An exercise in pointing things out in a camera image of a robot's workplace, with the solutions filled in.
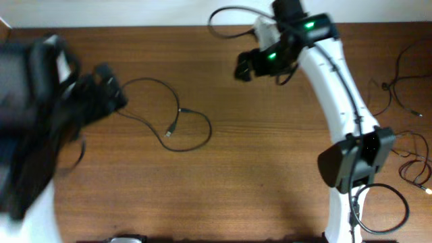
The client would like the black USB cable thick plug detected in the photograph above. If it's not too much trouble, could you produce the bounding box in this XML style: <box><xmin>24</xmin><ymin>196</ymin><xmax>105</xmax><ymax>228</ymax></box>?
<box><xmin>114</xmin><ymin>77</ymin><xmax>213</xmax><ymax>153</ymax></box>

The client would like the black cable with knot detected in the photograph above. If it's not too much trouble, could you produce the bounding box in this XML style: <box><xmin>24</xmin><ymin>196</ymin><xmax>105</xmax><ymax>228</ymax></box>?
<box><xmin>366</xmin><ymin>36</ymin><xmax>432</xmax><ymax>118</ymax></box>

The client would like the thin black USB cable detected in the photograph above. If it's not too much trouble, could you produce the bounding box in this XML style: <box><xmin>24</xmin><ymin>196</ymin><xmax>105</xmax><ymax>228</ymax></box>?
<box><xmin>391</xmin><ymin>130</ymin><xmax>432</xmax><ymax>196</ymax></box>

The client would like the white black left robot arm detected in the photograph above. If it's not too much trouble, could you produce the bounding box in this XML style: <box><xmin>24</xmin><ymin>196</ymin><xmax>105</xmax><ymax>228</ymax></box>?
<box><xmin>1</xmin><ymin>34</ymin><xmax>128</xmax><ymax>242</ymax></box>

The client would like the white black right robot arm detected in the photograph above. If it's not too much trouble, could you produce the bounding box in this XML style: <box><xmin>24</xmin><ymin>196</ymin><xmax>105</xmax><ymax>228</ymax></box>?
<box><xmin>234</xmin><ymin>1</ymin><xmax>396</xmax><ymax>242</ymax></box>

